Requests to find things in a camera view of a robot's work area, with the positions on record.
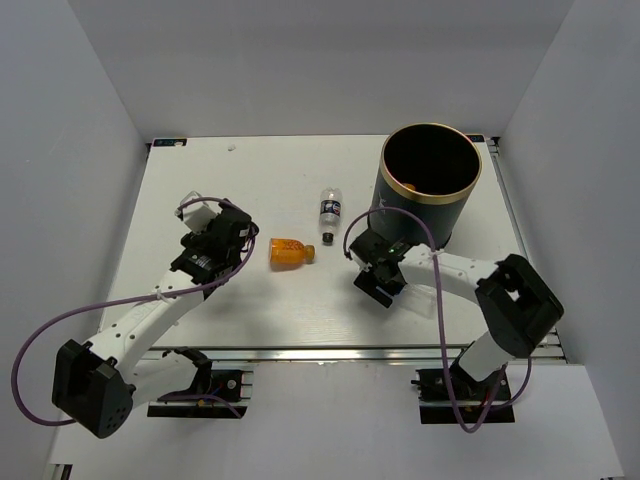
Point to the aluminium front rail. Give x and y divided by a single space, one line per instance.
552 353

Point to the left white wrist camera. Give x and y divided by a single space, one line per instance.
196 211

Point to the aluminium rail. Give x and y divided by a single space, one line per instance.
516 224
552 353

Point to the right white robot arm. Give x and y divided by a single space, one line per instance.
518 307

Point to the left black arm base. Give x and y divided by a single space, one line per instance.
224 393

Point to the dark blue round bin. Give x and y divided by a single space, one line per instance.
443 164

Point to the black corner sticker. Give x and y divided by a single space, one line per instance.
169 142

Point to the aluminium right side rail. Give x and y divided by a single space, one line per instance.
516 224

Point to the small clear bottle black cap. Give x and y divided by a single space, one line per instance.
331 202

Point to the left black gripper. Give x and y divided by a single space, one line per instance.
196 240

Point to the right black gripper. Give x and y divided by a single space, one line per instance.
363 283

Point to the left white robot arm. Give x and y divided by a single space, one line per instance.
99 382

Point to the orange juice bottle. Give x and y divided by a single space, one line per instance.
287 253

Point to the clear bottle blue label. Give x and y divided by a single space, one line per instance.
414 301

